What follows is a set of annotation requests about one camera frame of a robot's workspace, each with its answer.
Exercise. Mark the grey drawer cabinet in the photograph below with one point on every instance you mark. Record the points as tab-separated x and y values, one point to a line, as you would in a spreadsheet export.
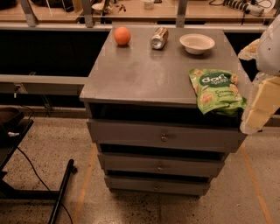
143	116

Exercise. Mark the orange fruit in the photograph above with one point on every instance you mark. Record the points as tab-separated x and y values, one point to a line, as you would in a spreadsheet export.
122	36

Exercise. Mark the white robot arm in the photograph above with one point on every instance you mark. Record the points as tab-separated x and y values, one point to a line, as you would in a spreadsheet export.
268	51

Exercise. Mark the white paper bowl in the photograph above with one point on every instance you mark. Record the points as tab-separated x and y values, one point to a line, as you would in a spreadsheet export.
196	44

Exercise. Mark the green rice chip bag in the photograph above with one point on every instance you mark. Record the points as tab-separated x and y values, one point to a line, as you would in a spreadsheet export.
217	91

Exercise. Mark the white power strip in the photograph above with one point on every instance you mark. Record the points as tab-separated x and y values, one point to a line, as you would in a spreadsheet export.
247	8

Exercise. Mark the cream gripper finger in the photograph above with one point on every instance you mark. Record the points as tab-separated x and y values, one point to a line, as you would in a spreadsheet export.
263	102
249	51

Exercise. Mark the silver soda can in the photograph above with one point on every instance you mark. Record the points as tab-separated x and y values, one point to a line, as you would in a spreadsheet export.
159	38

